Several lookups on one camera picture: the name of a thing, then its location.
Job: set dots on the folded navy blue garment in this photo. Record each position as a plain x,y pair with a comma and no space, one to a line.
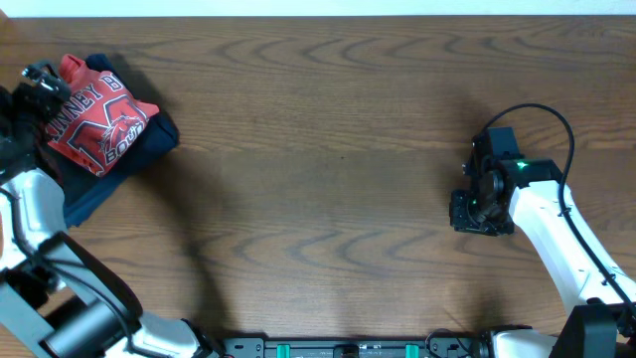
84,192

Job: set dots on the red t-shirt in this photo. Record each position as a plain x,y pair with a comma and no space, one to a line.
100,121

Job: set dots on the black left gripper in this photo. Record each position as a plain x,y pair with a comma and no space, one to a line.
38,87

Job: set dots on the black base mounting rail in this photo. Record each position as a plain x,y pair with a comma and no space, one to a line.
438,346

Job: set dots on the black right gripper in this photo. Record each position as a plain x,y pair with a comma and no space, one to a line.
461,221

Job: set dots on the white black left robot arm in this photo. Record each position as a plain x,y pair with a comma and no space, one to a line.
56,297

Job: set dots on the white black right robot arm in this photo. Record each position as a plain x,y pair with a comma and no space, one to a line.
597,295

